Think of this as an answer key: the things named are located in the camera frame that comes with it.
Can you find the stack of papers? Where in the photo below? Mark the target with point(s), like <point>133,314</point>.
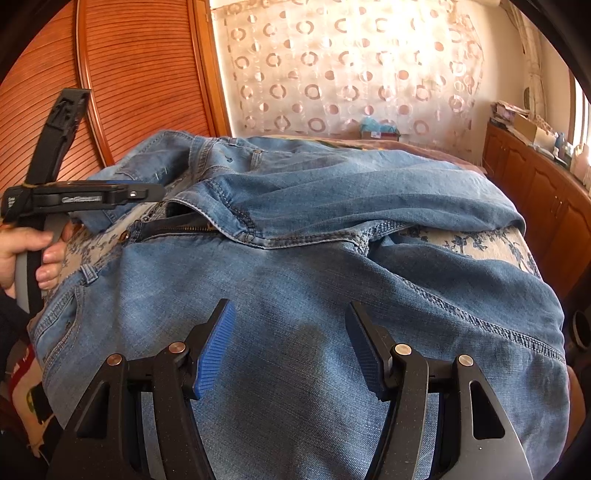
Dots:
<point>505,113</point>

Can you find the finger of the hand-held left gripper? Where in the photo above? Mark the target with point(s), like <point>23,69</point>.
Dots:
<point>138,194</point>

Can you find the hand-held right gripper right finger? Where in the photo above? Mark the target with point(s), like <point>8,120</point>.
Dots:
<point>367,355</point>

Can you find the black trash bin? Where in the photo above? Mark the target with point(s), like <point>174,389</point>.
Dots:
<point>582,332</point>

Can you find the red beige patterned bag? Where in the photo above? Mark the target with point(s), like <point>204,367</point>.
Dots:
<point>25,397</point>

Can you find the open cardboard box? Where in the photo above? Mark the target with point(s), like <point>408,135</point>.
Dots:
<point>533,130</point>

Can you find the wooden louvered wardrobe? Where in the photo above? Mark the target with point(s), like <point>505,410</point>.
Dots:
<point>138,69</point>

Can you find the person's left hand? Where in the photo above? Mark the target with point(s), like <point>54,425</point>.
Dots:
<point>7,261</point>

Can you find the white blue floral bedspread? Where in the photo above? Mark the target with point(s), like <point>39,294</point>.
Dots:
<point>485,244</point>

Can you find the blue denim pants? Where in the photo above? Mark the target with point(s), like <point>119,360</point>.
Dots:
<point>295,277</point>

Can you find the sheer curtain with circles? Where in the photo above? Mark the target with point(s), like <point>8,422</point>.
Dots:
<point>346,69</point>

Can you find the long wooden cabinet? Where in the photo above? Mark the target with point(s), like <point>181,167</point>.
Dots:
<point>540,194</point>

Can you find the cardboard box with teal cloth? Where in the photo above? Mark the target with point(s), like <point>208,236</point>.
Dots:
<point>379,129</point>

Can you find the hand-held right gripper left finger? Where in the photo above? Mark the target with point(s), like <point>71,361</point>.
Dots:
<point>214,350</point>

